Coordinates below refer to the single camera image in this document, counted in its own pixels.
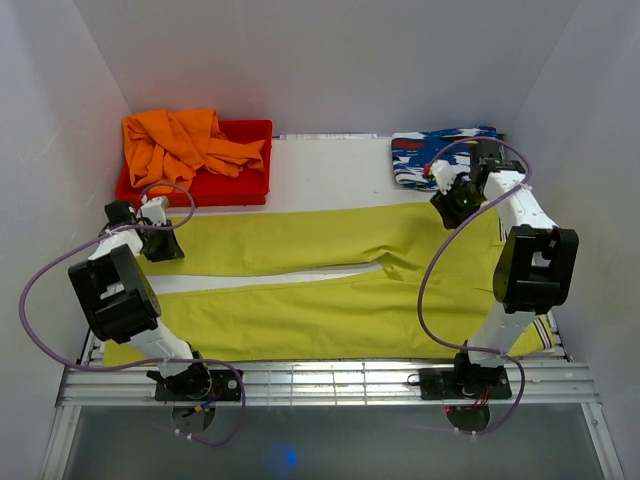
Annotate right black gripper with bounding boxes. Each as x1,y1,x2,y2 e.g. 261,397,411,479
430,176,487,231

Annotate yellow-green trousers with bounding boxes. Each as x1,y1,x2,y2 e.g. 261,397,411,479
102,201,556,369

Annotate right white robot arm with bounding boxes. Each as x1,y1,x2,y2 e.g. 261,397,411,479
419,136,579,402

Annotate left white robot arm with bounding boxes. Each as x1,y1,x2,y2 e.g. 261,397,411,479
68,196,212,400

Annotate folded blue patterned trousers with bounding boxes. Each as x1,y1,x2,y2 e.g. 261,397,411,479
391,126,504,192

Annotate orange trousers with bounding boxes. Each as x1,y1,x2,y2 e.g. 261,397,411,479
122,108,264,192

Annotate red plastic bin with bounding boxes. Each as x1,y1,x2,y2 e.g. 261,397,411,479
115,118,273,207

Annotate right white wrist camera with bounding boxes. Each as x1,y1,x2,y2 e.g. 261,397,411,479
424,160,458,194

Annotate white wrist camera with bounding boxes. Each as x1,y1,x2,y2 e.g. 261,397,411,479
138,196,169,227
424,160,458,194

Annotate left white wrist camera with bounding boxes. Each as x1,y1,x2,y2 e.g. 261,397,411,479
138,196,169,227

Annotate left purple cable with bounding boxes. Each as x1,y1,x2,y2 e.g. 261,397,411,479
18,182,249,448

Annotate purple cable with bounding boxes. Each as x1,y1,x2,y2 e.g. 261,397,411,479
409,136,532,437
18,182,249,448

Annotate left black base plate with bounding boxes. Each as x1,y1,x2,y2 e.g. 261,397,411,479
153,369,241,403

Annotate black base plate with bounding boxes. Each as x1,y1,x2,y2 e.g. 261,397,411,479
418,367,512,400
153,369,241,403

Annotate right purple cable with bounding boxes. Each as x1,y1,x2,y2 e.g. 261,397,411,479
409,136,532,437

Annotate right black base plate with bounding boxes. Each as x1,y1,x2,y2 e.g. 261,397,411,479
418,367,512,400

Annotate aluminium frame rail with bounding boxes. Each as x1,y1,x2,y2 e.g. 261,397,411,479
57,358,600,407

